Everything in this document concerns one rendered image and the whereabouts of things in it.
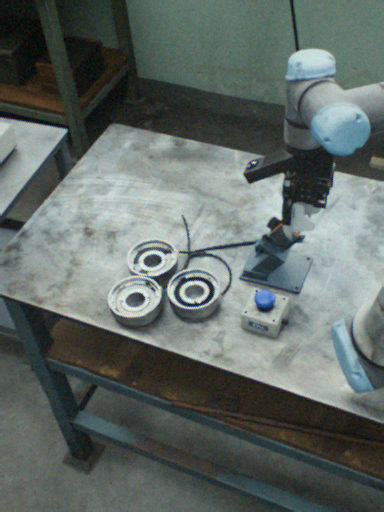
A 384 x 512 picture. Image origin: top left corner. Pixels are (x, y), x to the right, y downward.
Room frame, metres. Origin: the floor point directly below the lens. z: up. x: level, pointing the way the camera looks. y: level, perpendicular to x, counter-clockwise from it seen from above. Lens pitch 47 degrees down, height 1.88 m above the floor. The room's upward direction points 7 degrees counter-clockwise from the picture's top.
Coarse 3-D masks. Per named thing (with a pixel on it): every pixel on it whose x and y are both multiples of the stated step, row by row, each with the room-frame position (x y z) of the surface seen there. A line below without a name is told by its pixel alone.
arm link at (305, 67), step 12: (300, 60) 0.96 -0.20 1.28; (312, 60) 0.96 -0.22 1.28; (324, 60) 0.95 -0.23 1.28; (288, 72) 0.97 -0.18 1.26; (300, 72) 0.94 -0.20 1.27; (312, 72) 0.94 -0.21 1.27; (324, 72) 0.94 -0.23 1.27; (288, 84) 0.96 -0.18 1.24; (300, 84) 0.94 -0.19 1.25; (288, 96) 0.96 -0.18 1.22; (300, 96) 1.00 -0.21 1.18; (288, 108) 0.95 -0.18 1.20; (288, 120) 0.95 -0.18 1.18; (300, 120) 0.93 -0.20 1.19
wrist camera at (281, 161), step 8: (280, 152) 0.99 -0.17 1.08; (256, 160) 1.00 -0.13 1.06; (264, 160) 0.99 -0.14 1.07; (272, 160) 0.97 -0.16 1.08; (280, 160) 0.96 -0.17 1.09; (288, 160) 0.95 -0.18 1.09; (296, 160) 0.95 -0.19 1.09; (248, 168) 0.99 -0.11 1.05; (256, 168) 0.97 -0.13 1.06; (264, 168) 0.96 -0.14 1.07; (272, 168) 0.96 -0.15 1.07; (280, 168) 0.95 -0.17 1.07; (288, 168) 0.95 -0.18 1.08; (248, 176) 0.97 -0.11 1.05; (256, 176) 0.97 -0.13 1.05; (264, 176) 0.96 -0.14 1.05
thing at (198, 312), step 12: (180, 276) 0.94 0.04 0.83; (204, 276) 0.94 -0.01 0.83; (216, 276) 0.92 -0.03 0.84; (168, 288) 0.91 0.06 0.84; (192, 288) 0.92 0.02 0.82; (204, 288) 0.90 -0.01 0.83; (216, 288) 0.90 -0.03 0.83; (192, 300) 0.88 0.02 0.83; (216, 300) 0.87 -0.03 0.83; (180, 312) 0.86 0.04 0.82; (192, 312) 0.85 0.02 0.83; (204, 312) 0.85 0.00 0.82
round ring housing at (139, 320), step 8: (120, 280) 0.94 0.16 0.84; (128, 280) 0.95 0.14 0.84; (136, 280) 0.95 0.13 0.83; (144, 280) 0.94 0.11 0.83; (152, 280) 0.93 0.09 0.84; (112, 288) 0.92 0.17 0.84; (120, 288) 0.93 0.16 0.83; (136, 288) 0.93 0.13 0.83; (152, 288) 0.93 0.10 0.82; (112, 296) 0.91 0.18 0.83; (128, 296) 0.91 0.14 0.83; (136, 296) 0.92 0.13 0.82; (144, 296) 0.91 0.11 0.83; (160, 296) 0.89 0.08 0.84; (112, 304) 0.89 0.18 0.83; (128, 304) 0.91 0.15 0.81; (144, 304) 0.88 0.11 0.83; (160, 304) 0.88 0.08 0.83; (112, 312) 0.87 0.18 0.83; (152, 312) 0.86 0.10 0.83; (120, 320) 0.86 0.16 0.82; (128, 320) 0.85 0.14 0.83; (136, 320) 0.85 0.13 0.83; (144, 320) 0.85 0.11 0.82; (152, 320) 0.86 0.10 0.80
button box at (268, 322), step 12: (252, 300) 0.85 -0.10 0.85; (276, 300) 0.84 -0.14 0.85; (288, 300) 0.84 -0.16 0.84; (252, 312) 0.82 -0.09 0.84; (264, 312) 0.81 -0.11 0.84; (276, 312) 0.81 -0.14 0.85; (288, 312) 0.84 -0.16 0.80; (252, 324) 0.81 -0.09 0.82; (264, 324) 0.79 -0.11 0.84; (276, 324) 0.79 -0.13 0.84; (276, 336) 0.79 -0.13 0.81
